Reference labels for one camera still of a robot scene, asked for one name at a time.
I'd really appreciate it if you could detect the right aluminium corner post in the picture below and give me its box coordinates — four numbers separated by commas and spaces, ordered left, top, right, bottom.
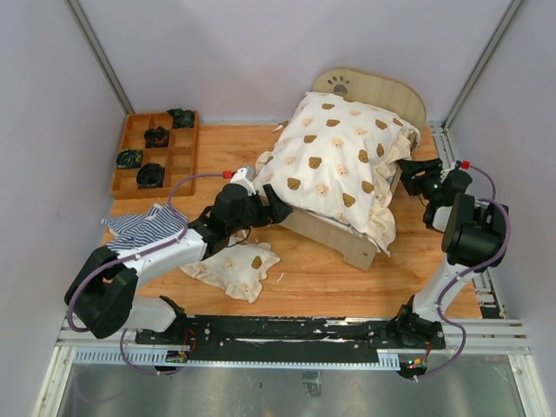
441, 0, 528, 130

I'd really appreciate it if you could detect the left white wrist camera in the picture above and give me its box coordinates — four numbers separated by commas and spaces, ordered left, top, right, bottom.
229, 165, 256, 195

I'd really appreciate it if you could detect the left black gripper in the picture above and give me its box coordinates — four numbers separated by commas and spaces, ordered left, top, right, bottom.
228, 182, 292, 235

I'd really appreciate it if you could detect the aluminium corner post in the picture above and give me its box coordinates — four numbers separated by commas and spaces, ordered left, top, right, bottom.
63, 0, 135, 115
441, 0, 528, 130

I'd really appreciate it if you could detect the small bear print pillow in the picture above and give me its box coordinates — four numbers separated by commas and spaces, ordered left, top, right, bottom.
180, 238, 281, 303

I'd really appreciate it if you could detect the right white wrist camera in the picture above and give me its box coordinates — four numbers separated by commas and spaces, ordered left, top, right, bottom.
448, 160, 471, 175

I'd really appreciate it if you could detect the black rolled sock bottom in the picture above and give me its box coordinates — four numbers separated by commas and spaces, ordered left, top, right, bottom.
136, 162, 165, 189

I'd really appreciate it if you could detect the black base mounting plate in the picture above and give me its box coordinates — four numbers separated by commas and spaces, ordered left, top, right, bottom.
135, 315, 446, 363

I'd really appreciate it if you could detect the black rolled sock top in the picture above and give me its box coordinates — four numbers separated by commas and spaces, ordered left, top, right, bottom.
167, 108, 195, 129

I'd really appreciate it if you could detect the wooden compartment tray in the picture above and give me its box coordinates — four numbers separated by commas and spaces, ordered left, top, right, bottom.
111, 110, 200, 200

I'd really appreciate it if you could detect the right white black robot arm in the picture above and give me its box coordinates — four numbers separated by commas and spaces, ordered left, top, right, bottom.
393, 159, 511, 348

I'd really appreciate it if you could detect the left aluminium corner post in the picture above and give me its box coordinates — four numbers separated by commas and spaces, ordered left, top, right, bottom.
63, 0, 135, 115

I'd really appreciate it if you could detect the black rolled sock middle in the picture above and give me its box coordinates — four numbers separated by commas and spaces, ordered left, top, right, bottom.
143, 126, 170, 149

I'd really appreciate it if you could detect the blue striped cloth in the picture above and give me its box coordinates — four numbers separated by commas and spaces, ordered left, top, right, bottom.
102, 204, 188, 251

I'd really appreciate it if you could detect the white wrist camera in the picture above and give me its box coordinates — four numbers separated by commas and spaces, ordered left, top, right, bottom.
229, 165, 256, 195
448, 160, 471, 175

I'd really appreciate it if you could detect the large bear print cushion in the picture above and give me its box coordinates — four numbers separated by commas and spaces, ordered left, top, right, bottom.
253, 91, 420, 252

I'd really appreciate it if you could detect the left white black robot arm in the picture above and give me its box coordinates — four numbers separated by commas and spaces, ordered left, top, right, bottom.
64, 183, 293, 344

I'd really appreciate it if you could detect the wooden pet bed frame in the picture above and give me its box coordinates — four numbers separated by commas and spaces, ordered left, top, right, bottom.
281, 68, 427, 271

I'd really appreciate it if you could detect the black green rolled sock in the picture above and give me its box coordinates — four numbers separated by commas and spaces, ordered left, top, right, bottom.
116, 149, 143, 169

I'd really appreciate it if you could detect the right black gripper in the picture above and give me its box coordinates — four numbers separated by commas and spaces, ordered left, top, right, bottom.
397, 158, 446, 204

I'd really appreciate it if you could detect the aluminium rail frame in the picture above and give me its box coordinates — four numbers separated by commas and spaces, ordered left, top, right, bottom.
32, 123, 548, 417

